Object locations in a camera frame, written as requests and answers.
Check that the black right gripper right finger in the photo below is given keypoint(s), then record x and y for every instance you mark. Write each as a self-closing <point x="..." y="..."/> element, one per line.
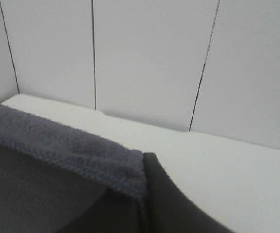
<point x="169" y="210"/>

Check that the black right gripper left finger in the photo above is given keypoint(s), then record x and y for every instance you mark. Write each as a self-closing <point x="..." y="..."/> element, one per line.
<point x="39" y="198"/>

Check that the dark grey towel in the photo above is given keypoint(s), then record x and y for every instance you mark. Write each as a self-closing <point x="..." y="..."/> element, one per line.
<point x="79" y="152"/>

